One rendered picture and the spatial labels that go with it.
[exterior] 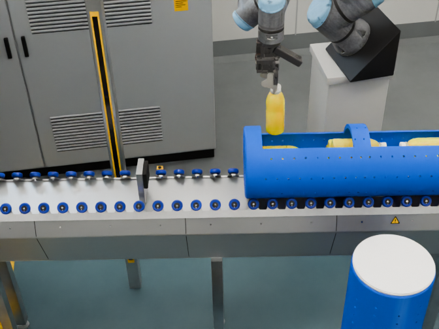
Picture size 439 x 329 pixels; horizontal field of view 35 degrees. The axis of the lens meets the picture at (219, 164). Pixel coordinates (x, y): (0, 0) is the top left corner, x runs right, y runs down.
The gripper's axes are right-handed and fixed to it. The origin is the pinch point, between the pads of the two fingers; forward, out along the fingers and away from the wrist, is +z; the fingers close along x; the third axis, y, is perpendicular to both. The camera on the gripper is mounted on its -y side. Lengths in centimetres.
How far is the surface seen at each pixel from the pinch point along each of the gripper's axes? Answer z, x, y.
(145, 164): 33, 4, 51
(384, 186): 33, 19, -41
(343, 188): 33.4, 19.1, -25.4
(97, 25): -14, -25, 67
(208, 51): 60, -130, 28
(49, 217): 48, 17, 89
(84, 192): 47, 3, 77
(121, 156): 51, -25, 65
